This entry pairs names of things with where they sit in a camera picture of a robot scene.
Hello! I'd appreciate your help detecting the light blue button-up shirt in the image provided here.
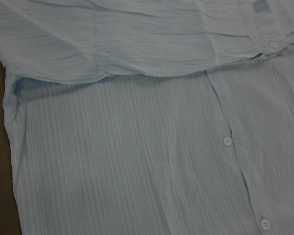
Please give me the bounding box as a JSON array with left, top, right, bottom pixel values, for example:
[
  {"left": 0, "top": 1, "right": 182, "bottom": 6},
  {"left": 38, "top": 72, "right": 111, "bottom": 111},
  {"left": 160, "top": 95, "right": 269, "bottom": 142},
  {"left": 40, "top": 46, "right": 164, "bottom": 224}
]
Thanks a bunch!
[{"left": 0, "top": 0, "right": 294, "bottom": 235}]

